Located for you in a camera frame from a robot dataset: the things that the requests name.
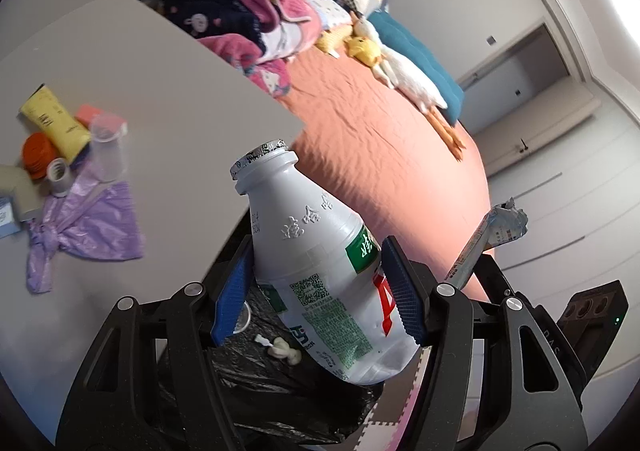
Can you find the pink small box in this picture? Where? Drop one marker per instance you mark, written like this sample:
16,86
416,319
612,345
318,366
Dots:
90,113

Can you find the clear plastic cup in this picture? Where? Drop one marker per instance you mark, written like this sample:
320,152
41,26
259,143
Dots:
107,151

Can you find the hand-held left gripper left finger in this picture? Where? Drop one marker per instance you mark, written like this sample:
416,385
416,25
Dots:
232,291

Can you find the clear plastic piece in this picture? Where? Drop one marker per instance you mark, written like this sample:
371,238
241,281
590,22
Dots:
244,318

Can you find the foam floor mat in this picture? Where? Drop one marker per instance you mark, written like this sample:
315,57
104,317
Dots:
385,421

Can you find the white goose plush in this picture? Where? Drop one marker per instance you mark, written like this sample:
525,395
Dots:
410,76

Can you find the white crumpled scrap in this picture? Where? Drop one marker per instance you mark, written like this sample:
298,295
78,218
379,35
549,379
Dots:
280,350

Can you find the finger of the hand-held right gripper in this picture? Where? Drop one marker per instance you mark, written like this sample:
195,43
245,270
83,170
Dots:
492,278

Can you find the white plastic bottle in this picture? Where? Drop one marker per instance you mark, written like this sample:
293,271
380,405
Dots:
310,251

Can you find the bed with orange sheet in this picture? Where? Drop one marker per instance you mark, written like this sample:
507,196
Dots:
380,141

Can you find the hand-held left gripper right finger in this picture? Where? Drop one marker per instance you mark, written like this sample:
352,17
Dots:
402,286

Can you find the grey cardboard box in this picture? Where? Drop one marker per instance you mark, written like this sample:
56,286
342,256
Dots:
22,191

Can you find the silver wrapper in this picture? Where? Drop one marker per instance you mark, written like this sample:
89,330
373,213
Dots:
492,226

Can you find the navy printed blanket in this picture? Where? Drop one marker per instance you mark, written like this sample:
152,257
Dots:
210,6

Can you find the purple plastic bag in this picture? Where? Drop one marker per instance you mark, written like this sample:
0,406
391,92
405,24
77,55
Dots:
95,221

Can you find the blue and white box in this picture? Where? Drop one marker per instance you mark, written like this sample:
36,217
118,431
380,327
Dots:
7,218

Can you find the white printed pillow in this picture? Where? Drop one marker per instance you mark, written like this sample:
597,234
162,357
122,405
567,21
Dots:
330,11

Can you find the yellow duck plush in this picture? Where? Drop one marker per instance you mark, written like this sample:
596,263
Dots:
365,50

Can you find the grey door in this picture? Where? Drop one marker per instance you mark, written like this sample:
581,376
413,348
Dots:
520,66

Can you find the white tape roll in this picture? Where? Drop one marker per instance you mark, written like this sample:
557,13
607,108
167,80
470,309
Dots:
60,176

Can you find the yellow packet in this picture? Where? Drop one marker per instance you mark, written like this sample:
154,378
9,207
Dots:
52,118

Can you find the orange plastic lid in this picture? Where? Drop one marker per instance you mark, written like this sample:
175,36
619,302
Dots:
37,156

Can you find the pink printed blanket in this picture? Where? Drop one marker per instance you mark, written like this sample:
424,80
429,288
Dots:
255,63

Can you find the small yellow plush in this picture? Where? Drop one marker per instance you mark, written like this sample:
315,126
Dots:
334,38

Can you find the teal cushion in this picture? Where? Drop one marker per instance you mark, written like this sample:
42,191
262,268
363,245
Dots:
425,58

